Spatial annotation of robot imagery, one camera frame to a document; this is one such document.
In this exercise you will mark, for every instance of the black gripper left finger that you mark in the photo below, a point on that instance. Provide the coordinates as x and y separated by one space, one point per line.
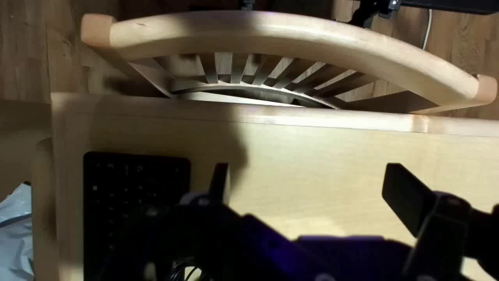
221 182

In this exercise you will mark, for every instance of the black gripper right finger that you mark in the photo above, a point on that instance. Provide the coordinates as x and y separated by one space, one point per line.
411 201

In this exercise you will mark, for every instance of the black keyboard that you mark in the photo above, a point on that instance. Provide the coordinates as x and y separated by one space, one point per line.
130 188

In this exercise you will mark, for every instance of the white plastic bag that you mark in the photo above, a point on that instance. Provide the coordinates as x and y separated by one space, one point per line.
15 235

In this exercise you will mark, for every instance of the black camera stand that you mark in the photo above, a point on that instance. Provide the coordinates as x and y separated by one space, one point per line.
375 10

